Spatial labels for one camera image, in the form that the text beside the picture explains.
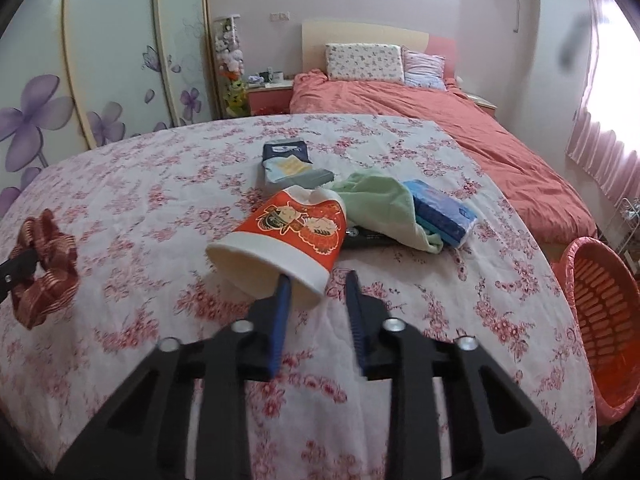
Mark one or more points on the pink striped pillow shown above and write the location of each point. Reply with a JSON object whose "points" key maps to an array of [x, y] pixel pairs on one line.
{"points": [[423, 70]]}

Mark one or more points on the bed with coral duvet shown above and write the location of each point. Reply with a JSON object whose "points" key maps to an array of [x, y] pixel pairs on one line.
{"points": [[549, 206]]}

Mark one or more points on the white wall socket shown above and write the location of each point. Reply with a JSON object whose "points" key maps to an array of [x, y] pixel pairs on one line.
{"points": [[280, 17]]}

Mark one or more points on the white wire rack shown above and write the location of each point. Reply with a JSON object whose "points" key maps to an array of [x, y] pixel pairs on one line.
{"points": [[628, 247]]}

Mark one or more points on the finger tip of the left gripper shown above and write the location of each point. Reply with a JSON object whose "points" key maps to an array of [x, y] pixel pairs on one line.
{"points": [[17, 269]]}

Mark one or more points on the red plaid scrunchie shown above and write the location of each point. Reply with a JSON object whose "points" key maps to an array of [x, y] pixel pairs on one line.
{"points": [[53, 282]]}

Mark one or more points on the red white paper cup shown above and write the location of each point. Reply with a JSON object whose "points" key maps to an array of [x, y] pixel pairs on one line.
{"points": [[296, 232]]}

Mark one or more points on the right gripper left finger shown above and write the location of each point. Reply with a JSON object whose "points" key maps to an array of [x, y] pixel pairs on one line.
{"points": [[264, 345]]}

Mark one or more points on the floral pink white tablecloth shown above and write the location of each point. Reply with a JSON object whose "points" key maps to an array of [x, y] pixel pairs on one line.
{"points": [[176, 236]]}

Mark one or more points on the right pink nightstand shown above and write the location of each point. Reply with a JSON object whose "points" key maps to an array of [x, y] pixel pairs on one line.
{"points": [[486, 106]]}

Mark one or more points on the blue tissue pack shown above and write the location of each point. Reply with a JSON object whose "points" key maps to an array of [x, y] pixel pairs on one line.
{"points": [[441, 214]]}

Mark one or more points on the pink window curtain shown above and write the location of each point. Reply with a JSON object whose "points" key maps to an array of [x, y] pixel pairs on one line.
{"points": [[605, 138]]}

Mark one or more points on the plush toy hanging organizer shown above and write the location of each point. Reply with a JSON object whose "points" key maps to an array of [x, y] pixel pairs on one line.
{"points": [[229, 66]]}

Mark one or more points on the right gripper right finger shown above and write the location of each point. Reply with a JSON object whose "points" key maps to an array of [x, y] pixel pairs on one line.
{"points": [[366, 317]]}

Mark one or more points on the dark blue sock pack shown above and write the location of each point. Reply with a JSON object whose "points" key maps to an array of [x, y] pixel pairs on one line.
{"points": [[286, 162]]}

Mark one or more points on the beige pink headboard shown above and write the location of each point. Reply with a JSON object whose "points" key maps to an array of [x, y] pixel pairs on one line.
{"points": [[316, 34]]}

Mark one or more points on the light green towel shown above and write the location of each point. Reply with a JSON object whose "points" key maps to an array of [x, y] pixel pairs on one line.
{"points": [[380, 212]]}

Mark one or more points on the sliding wardrobe flower doors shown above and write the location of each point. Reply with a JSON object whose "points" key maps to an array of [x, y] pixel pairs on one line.
{"points": [[80, 74]]}

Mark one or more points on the white floral pillow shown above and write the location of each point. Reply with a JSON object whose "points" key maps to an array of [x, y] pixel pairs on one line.
{"points": [[365, 62]]}

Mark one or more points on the red plastic laundry basket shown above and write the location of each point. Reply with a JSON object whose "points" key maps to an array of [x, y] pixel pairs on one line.
{"points": [[604, 297]]}

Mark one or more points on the pink nightstand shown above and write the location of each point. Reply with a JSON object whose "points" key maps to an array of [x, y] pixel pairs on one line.
{"points": [[271, 99], [486, 106]]}

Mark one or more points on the left pink nightstand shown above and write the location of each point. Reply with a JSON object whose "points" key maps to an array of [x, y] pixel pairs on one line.
{"points": [[271, 99]]}

